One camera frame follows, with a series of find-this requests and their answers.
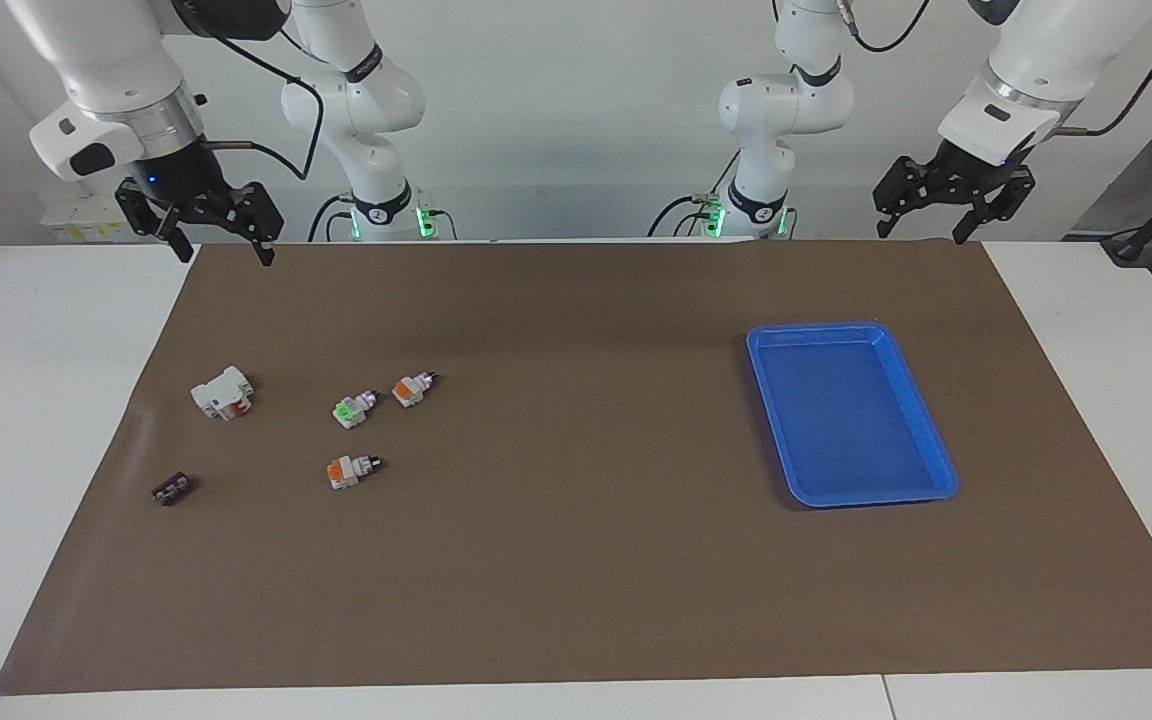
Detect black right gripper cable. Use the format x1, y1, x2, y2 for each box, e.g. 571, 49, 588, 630
171, 0, 327, 181

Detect green push button switch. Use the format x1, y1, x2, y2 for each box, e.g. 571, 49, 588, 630
332, 390, 381, 430

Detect white circuit breaker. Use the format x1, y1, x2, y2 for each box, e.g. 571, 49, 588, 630
190, 366, 255, 422

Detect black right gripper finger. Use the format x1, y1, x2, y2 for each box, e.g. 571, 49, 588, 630
221, 183, 284, 266
116, 180, 195, 263

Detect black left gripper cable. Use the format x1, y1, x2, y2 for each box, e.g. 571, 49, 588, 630
836, 0, 1152, 138

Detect brown table mat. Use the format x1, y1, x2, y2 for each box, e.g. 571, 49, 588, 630
0, 240, 1152, 696

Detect black base cable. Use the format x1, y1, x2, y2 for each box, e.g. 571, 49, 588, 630
647, 150, 739, 239
308, 193, 353, 243

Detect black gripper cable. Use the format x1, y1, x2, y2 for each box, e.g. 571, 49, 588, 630
836, 0, 1152, 138
171, 0, 327, 181

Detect blue plastic tray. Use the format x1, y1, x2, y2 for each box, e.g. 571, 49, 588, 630
746, 321, 960, 509

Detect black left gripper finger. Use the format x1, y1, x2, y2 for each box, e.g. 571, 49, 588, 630
873, 157, 937, 239
953, 168, 1036, 245

